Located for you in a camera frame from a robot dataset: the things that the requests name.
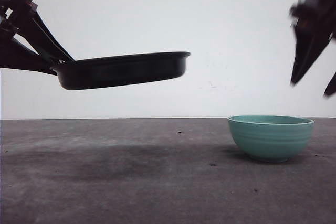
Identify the black frying pan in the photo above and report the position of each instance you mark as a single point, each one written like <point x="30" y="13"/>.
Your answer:
<point x="121" y="70"/>

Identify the teal ceramic bowl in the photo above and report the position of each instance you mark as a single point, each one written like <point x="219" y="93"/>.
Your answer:
<point x="270" y="138"/>

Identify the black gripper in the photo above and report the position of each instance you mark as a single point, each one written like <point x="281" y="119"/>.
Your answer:
<point x="20" y="16"/>
<point x="314" y="27"/>

